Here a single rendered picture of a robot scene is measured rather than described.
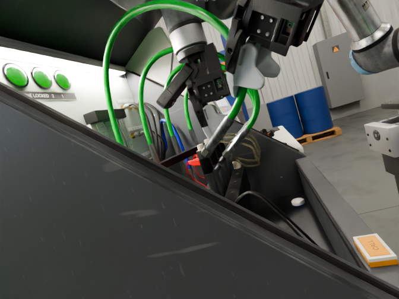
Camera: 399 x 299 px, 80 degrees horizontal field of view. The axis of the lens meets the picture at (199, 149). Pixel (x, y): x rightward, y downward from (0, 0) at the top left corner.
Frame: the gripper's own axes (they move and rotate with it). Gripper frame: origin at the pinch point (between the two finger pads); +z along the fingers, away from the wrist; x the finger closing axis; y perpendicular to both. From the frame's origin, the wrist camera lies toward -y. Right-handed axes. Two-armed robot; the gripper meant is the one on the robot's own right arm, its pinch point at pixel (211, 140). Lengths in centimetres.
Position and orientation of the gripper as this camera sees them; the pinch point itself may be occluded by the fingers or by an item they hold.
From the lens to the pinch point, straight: 55.7
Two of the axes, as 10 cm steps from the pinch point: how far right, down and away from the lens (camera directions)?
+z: 3.1, 9.4, 1.3
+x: 2.2, -2.0, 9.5
